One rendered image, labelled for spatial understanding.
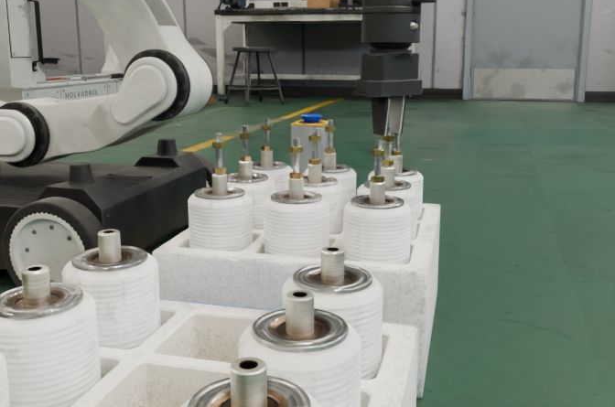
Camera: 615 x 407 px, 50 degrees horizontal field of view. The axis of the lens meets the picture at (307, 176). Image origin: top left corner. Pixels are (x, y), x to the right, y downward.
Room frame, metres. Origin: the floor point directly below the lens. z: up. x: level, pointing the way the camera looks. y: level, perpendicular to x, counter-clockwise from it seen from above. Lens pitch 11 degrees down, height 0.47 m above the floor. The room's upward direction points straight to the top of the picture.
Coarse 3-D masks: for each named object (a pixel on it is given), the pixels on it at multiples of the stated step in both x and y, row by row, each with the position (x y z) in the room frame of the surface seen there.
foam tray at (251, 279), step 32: (160, 256) 0.90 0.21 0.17; (192, 256) 0.89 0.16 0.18; (224, 256) 0.88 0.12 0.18; (256, 256) 0.88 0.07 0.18; (288, 256) 0.88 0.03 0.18; (416, 256) 0.88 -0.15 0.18; (160, 288) 0.90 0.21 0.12; (192, 288) 0.89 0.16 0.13; (224, 288) 0.88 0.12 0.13; (256, 288) 0.87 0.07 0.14; (384, 288) 0.83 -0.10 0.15; (416, 288) 0.82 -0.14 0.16; (384, 320) 0.83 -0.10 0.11; (416, 320) 0.82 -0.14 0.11; (416, 384) 0.81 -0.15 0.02
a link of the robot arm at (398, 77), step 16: (368, 16) 1.00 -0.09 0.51; (384, 16) 0.98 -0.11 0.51; (400, 16) 0.98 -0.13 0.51; (416, 16) 0.99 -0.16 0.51; (368, 32) 1.00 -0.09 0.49; (384, 32) 0.98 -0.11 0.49; (400, 32) 0.98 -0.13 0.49; (416, 32) 1.00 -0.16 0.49; (384, 48) 1.00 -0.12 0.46; (400, 48) 1.00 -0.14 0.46; (368, 64) 1.00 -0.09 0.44; (384, 64) 0.98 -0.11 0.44; (400, 64) 1.00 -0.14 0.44; (416, 64) 1.02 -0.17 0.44; (368, 80) 0.98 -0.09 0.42; (384, 80) 0.98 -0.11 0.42; (400, 80) 1.00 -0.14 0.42; (416, 80) 1.02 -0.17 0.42; (368, 96) 0.97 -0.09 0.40; (384, 96) 0.98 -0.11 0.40
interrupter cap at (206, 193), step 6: (198, 192) 0.96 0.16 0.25; (204, 192) 0.96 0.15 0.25; (210, 192) 0.97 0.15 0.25; (228, 192) 0.97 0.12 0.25; (234, 192) 0.96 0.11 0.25; (240, 192) 0.96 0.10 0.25; (204, 198) 0.93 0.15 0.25; (210, 198) 0.93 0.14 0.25; (216, 198) 0.92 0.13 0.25; (222, 198) 0.93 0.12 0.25; (228, 198) 0.93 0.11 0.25
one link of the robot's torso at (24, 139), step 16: (0, 112) 1.39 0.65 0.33; (16, 112) 1.38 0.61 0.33; (0, 128) 1.38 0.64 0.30; (16, 128) 1.36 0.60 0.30; (32, 128) 1.37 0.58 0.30; (0, 144) 1.38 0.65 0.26; (16, 144) 1.37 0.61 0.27; (32, 144) 1.37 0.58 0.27; (0, 160) 1.39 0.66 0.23; (16, 160) 1.38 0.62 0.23
